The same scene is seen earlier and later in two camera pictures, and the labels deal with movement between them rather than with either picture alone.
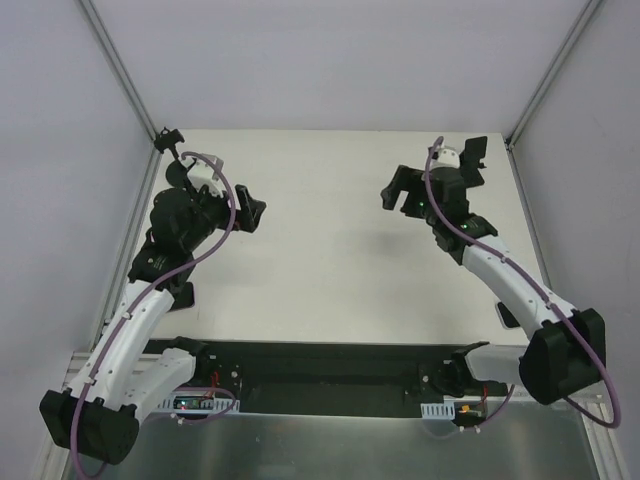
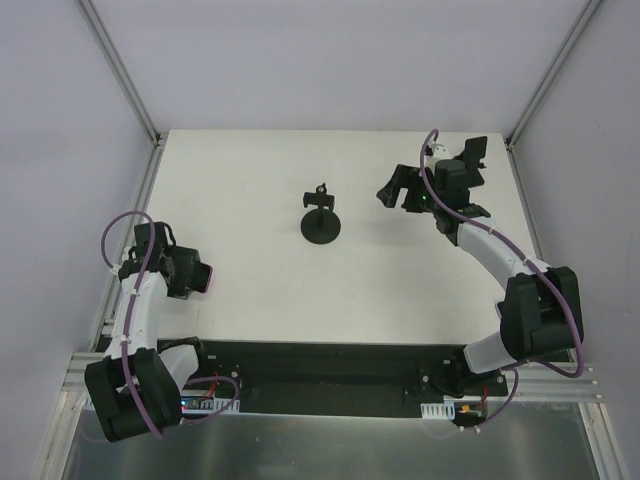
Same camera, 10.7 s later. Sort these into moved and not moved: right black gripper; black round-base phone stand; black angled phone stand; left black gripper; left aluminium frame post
Moved: left black gripper; black round-base phone stand
Not moved: left aluminium frame post; black angled phone stand; right black gripper
